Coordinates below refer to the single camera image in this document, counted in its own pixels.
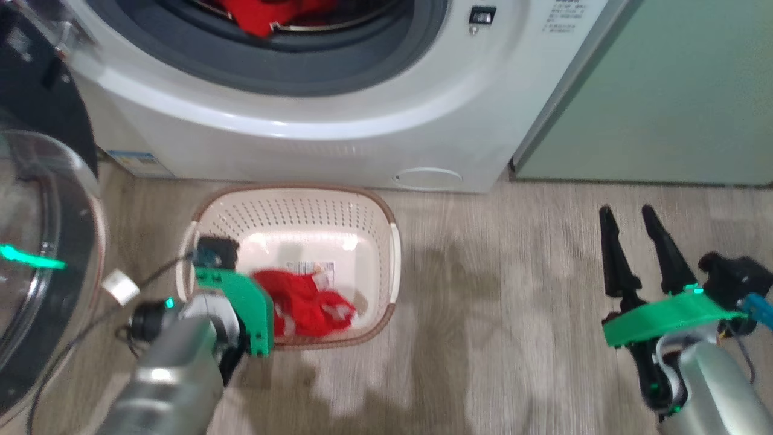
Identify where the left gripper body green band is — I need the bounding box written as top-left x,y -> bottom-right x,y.
194,267 -> 275,387

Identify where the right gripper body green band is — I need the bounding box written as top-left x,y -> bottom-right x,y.
603,289 -> 746,416

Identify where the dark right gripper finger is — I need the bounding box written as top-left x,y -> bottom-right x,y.
641,205 -> 696,297
599,205 -> 642,306

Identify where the washing machine glass door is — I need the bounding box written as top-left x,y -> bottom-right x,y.
0,0 -> 109,427

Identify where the white clothing care tag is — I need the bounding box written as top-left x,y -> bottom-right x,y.
285,261 -> 336,285

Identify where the cream basket with brown rim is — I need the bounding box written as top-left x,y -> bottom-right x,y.
176,184 -> 400,351

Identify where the white front-load washing machine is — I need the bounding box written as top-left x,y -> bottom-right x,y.
60,0 -> 611,194

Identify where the pale green cabinet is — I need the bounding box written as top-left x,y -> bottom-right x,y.
510,0 -> 773,187

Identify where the blue energy label sticker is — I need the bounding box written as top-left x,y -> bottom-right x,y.
106,150 -> 176,179

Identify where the round white filter cover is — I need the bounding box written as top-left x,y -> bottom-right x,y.
391,167 -> 464,192

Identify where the right cable with blue connector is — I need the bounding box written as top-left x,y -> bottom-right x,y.
742,293 -> 773,332

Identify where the cable with blue connector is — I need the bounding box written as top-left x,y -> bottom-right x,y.
25,254 -> 197,435
742,293 -> 773,332

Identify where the white cable tag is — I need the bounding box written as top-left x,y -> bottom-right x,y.
101,270 -> 141,306

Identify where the left cable with blue connector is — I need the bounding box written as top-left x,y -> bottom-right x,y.
25,254 -> 197,435

